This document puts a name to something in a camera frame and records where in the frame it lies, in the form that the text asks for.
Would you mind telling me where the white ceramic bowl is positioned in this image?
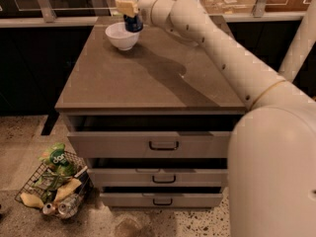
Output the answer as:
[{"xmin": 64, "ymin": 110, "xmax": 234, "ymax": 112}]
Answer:
[{"xmin": 105, "ymin": 22, "xmax": 139, "ymax": 50}]

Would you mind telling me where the grey drawer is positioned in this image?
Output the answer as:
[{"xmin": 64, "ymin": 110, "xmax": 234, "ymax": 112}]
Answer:
[
  {"xmin": 68, "ymin": 115, "xmax": 240, "ymax": 158},
  {"xmin": 100, "ymin": 187, "xmax": 223, "ymax": 208},
  {"xmin": 88, "ymin": 158, "xmax": 228, "ymax": 187}
]

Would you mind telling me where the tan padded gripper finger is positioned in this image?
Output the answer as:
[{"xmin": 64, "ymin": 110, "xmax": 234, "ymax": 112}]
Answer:
[{"xmin": 115, "ymin": 0, "xmax": 138, "ymax": 18}]

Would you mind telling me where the green snack bag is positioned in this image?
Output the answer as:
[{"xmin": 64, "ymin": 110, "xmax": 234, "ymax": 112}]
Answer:
[{"xmin": 39, "ymin": 143, "xmax": 76, "ymax": 176}]

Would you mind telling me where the blue pepsi can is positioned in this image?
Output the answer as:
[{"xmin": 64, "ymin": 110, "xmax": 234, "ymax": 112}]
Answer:
[{"xmin": 123, "ymin": 0, "xmax": 143, "ymax": 33}]

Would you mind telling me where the yellow snack packet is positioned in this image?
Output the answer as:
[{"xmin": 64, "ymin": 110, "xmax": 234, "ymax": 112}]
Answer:
[{"xmin": 20, "ymin": 193, "xmax": 43, "ymax": 209}]

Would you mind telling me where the top grey drawer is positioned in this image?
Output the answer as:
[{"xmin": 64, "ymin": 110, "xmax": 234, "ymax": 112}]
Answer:
[{"xmin": 68, "ymin": 115, "xmax": 240, "ymax": 158}]

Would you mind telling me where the silver crushed can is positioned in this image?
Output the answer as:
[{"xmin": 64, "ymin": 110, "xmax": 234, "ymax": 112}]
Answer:
[{"xmin": 58, "ymin": 194, "xmax": 80, "ymax": 218}]

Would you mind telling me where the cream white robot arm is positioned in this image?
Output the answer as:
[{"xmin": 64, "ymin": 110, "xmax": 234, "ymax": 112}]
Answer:
[{"xmin": 116, "ymin": 0, "xmax": 316, "ymax": 237}]

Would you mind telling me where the bottom grey drawer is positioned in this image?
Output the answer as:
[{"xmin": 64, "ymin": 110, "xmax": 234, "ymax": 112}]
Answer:
[{"xmin": 100, "ymin": 187, "xmax": 223, "ymax": 208}]

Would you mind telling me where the grey drawer cabinet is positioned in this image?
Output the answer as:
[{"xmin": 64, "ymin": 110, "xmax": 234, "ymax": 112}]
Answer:
[{"xmin": 54, "ymin": 15, "xmax": 248, "ymax": 211}]

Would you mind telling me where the middle grey drawer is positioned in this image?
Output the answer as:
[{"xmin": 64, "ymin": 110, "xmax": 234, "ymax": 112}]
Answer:
[{"xmin": 88, "ymin": 158, "xmax": 228, "ymax": 187}]

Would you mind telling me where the black wire basket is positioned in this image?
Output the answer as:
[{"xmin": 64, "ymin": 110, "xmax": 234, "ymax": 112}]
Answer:
[{"xmin": 15, "ymin": 151, "xmax": 92, "ymax": 219}]

